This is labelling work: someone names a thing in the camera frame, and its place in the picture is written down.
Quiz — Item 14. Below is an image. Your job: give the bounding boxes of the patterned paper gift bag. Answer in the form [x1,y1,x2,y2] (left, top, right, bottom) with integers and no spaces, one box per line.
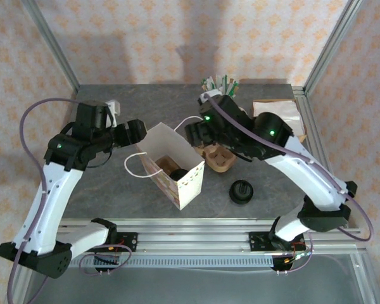
[123,116,206,211]

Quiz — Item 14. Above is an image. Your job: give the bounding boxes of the brown cardboard cup carrier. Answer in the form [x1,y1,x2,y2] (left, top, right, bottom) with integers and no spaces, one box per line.
[154,154,186,181]
[203,144,237,174]

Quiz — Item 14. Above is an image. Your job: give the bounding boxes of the black plastic cup lid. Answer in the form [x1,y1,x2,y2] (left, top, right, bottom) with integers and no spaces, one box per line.
[168,168,190,184]
[229,179,254,205]

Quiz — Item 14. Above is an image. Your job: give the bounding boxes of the white paper napkins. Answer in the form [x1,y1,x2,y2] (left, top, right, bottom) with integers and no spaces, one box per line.
[253,101,303,127]

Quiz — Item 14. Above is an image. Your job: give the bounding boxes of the brown cardboard napkin box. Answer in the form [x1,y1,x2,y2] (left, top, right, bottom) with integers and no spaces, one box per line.
[252,98,307,142]

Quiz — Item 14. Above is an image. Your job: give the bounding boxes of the aluminium side rail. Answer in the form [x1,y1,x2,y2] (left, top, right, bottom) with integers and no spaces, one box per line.
[293,85,349,229]

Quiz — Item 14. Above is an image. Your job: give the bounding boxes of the long aluminium base rail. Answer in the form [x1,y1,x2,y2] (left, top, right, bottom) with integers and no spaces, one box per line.
[56,217,368,254]

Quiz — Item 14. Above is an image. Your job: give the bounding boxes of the aluminium frame post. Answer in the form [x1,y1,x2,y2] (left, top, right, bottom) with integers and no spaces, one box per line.
[303,0,365,96]
[20,0,82,96]

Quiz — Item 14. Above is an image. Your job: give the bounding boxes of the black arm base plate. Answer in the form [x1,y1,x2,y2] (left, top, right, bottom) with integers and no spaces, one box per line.
[117,232,139,254]
[248,232,272,253]

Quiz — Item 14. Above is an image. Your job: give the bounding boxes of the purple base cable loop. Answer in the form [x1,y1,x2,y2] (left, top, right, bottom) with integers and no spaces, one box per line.
[277,231,314,275]
[79,243,134,276]

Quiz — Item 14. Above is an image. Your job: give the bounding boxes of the grey slotted cable duct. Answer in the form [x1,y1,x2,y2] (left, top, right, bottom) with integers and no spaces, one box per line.
[80,255,275,269]

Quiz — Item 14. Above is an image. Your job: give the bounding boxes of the aluminium frame leg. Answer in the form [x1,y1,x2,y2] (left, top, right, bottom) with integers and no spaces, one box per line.
[350,251,379,304]

